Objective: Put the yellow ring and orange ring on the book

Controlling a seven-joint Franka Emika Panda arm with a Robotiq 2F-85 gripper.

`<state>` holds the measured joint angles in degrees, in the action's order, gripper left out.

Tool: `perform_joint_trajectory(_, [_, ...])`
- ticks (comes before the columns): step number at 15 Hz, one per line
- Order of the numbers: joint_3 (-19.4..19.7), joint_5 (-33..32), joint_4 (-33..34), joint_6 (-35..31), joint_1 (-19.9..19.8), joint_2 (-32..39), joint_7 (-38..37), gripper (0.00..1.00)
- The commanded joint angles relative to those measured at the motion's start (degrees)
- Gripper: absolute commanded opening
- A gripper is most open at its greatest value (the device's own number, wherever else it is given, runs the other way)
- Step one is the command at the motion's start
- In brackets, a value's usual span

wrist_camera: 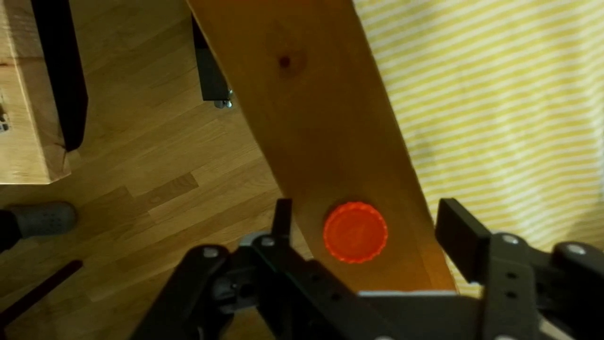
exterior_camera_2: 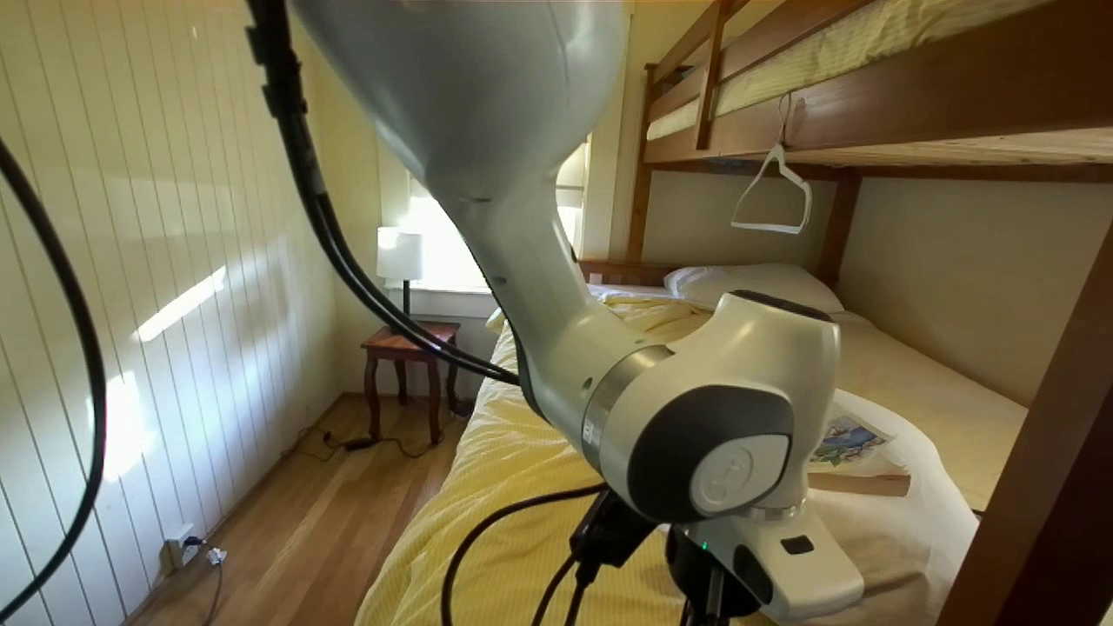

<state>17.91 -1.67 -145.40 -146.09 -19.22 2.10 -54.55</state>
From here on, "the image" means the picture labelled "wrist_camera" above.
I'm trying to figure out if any light wooden block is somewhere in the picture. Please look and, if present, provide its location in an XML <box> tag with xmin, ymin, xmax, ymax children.
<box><xmin>0</xmin><ymin>0</ymin><xmax>71</xmax><ymax>187</ymax></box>

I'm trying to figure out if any thin black stand rod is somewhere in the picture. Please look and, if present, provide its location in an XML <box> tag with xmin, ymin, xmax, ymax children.
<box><xmin>0</xmin><ymin>258</ymin><xmax>85</xmax><ymax>328</ymax></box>

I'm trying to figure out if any black metal bracket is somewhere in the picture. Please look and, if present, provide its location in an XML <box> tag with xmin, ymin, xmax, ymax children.
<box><xmin>190</xmin><ymin>15</ymin><xmax>236</xmax><ymax>109</ymax></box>

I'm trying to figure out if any black upright post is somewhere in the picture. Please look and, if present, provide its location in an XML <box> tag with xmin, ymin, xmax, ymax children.
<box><xmin>30</xmin><ymin>0</ymin><xmax>88</xmax><ymax>153</ymax></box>

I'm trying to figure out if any bed with yellow sheet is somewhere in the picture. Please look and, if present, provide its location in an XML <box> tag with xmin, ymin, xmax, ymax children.
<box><xmin>347</xmin><ymin>0</ymin><xmax>604</xmax><ymax>253</ymax></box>

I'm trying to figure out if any orange ring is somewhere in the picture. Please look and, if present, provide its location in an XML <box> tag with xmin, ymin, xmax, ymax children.
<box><xmin>321</xmin><ymin>200</ymin><xmax>390</xmax><ymax>264</ymax></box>

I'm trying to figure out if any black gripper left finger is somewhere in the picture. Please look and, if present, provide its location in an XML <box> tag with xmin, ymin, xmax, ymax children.
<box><xmin>130</xmin><ymin>196</ymin><xmax>294</xmax><ymax>340</ymax></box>

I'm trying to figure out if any wooden bunk bed frame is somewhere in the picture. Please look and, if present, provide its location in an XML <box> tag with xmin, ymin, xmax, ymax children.
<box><xmin>185</xmin><ymin>0</ymin><xmax>458</xmax><ymax>294</ymax></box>

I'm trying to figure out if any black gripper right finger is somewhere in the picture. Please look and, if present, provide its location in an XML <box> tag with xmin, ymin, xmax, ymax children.
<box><xmin>434</xmin><ymin>196</ymin><xmax>557</xmax><ymax>340</ymax></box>

